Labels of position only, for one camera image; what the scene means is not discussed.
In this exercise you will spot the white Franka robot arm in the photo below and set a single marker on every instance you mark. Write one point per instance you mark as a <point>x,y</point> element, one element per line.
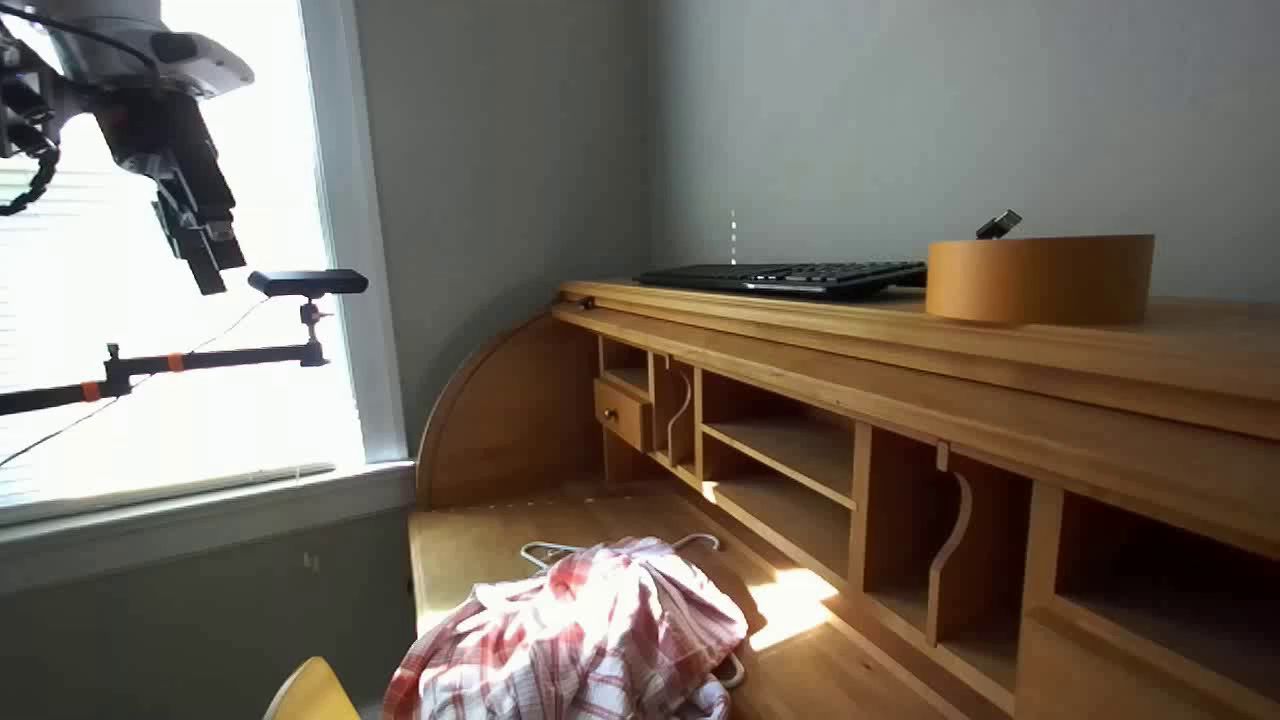
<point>125,35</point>

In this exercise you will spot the small wooden drawer with knob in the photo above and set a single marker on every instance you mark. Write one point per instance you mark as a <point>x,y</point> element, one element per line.
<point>622,412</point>

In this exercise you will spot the black boom stand orange bands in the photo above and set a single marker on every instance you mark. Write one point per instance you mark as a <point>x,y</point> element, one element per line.
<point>200,359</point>

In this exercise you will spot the black roll-top desk knob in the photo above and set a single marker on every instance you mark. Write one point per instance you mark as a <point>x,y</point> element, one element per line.
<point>584,307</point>

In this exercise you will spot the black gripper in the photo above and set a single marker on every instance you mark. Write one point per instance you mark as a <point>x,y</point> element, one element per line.
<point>166,142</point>

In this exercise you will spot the black computer keyboard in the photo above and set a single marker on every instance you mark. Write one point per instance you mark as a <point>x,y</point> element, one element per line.
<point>784,277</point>

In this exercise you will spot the white window frame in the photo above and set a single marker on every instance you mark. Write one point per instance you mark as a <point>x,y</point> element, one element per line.
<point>358,243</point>

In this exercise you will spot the wooden roll-top desk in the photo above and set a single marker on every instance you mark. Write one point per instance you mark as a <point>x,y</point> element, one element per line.
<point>935,400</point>

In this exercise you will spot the round tan wooden box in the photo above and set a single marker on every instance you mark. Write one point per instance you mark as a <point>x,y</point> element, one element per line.
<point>1043,283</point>

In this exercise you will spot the wooden chair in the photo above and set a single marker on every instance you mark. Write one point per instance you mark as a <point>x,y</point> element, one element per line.
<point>312,694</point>

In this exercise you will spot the black camera on boom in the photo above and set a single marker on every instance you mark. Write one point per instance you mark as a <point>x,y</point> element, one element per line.
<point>305,283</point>

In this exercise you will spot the red white striped cloth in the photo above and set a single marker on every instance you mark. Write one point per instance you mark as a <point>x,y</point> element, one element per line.
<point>584,635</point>

